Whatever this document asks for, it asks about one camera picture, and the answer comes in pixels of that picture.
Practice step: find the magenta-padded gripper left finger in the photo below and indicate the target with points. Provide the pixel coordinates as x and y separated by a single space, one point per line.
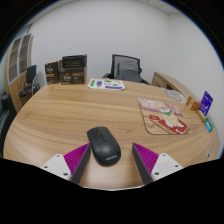
75 159

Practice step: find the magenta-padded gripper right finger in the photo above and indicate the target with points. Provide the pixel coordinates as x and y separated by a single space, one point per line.
147 159

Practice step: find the black computer mouse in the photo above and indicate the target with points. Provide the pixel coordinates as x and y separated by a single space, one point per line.
104 146

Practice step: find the cartoon print mouse pad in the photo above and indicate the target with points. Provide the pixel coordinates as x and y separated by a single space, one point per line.
163 116

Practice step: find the small tan box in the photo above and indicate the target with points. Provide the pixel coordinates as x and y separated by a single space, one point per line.
201 115

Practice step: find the green box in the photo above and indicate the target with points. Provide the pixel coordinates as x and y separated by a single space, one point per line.
208 124

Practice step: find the orange box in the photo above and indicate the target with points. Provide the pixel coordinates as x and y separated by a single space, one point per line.
193 103

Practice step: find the wooden side desk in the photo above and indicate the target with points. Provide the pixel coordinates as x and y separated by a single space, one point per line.
166 81

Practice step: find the purple card package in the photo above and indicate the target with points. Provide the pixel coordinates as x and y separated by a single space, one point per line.
206 103

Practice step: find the white printed leaflet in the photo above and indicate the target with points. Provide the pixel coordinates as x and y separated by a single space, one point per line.
106 84

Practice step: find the black leather armchair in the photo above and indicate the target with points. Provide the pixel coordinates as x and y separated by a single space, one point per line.
6 116

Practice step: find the large brown open carton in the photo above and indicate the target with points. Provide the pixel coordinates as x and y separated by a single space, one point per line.
73 71

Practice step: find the small brown carton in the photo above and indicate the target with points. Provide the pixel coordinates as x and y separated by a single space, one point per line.
52 72

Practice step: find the grey backpack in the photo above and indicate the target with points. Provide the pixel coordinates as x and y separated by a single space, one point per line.
128 71

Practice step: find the small black visitor chair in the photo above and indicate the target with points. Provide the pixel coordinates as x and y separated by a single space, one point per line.
30 74

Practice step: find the black mesh office chair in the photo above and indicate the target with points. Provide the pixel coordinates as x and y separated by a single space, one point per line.
114 65

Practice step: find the wooden shelf unit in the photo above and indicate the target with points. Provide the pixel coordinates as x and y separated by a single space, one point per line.
15 63

